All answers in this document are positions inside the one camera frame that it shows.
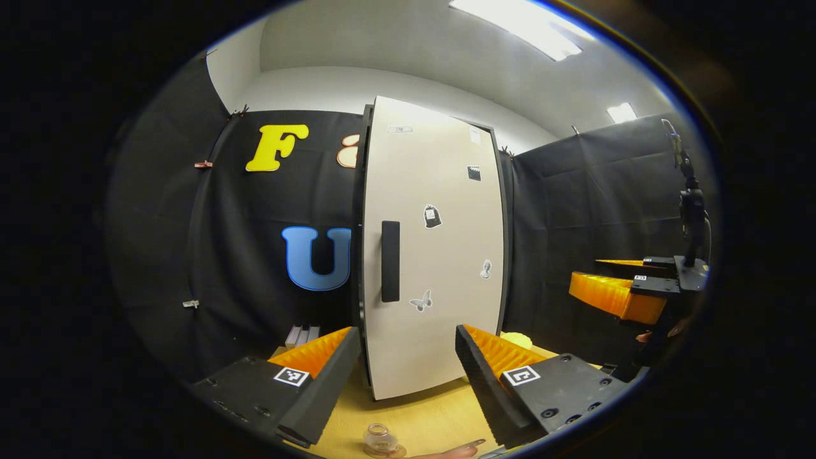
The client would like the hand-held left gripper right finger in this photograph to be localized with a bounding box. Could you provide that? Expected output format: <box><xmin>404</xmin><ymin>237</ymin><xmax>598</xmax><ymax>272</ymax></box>
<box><xmin>455</xmin><ymin>323</ymin><xmax>629</xmax><ymax>449</ymax></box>

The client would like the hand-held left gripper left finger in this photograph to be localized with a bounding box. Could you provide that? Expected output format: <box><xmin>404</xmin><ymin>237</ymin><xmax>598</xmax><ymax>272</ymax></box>
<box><xmin>191</xmin><ymin>326</ymin><xmax>362</xmax><ymax>447</ymax></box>

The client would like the beige cabinet door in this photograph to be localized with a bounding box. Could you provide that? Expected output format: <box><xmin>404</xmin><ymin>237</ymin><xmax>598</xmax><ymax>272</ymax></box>
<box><xmin>360</xmin><ymin>96</ymin><xmax>507</xmax><ymax>401</ymax></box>

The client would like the clear glass bottle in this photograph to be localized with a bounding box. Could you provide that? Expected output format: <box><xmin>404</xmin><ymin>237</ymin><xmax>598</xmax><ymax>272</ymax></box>
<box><xmin>363</xmin><ymin>423</ymin><xmax>401</xmax><ymax>456</ymax></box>

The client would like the dark grey cabinet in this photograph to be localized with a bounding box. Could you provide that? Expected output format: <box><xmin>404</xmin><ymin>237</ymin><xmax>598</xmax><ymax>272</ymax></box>
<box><xmin>352</xmin><ymin>104</ymin><xmax>513</xmax><ymax>390</ymax></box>

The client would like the black door handle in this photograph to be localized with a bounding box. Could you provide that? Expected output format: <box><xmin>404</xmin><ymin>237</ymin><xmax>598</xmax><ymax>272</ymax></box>
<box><xmin>381</xmin><ymin>221</ymin><xmax>401</xmax><ymax>303</ymax></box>

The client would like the black backdrop cloth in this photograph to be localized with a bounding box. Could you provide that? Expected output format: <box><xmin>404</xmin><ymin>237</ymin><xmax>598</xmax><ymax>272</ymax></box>
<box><xmin>105</xmin><ymin>51</ymin><xmax>715</xmax><ymax>383</ymax></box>

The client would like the long ceiling light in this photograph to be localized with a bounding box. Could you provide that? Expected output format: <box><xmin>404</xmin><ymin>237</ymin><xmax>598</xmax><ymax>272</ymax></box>
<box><xmin>449</xmin><ymin>0</ymin><xmax>597</xmax><ymax>62</ymax></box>

